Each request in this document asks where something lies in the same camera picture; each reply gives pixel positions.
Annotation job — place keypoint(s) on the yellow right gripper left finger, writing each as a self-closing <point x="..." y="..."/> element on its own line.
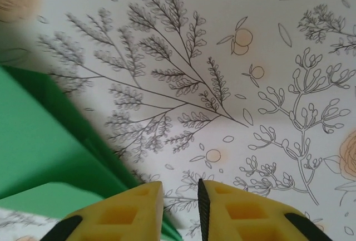
<point x="125" y="216"/>

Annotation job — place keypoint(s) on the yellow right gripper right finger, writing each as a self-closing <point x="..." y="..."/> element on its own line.
<point x="250" y="216"/>

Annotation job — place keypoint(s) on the green square cloth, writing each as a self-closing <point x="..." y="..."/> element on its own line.
<point x="27" y="140"/>

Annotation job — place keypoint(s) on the floral patterned table cover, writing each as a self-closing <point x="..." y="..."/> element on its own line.
<point x="222" y="57"/>

